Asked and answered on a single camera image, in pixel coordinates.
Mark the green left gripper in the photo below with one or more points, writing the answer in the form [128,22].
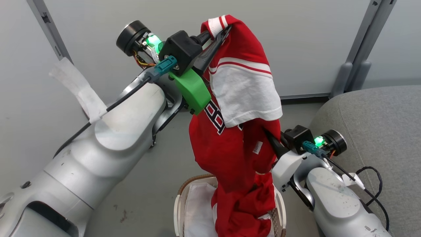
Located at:
[194,90]

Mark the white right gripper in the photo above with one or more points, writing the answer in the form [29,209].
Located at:
[286,168]

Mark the red and white jersey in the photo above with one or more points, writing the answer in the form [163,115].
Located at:
[240,82]

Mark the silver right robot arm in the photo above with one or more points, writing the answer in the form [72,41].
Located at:
[332,197]

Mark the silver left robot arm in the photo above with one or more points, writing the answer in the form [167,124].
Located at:
[108,148]

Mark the white cloth basket liner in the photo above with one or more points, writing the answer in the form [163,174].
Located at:
[199,210]

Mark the white woven laundry basket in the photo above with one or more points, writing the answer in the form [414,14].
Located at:
[180,204]

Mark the small white tape tag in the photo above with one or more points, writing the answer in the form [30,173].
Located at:
[353,180]

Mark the grey fabric sofa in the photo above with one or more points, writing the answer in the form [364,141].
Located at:
[378,125]

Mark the white tape strip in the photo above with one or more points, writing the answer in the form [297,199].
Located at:
[80,89]

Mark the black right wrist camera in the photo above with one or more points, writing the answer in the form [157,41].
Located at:
[297,136]

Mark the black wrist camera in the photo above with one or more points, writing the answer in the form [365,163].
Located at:
[181,49]
[297,136]

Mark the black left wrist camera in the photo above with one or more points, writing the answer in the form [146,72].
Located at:
[181,49]

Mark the teal right camera connector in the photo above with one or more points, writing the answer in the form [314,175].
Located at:
[312,148]

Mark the teal camera connector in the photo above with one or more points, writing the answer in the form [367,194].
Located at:
[165,65]
[312,148]

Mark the teal left camera connector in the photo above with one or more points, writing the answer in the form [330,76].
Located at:
[165,65]

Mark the grey partition base rail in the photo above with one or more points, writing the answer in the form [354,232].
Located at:
[304,96]

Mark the grey double partition post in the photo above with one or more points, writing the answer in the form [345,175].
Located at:
[368,42]

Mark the grey slim partition post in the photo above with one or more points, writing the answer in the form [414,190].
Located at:
[49,29]

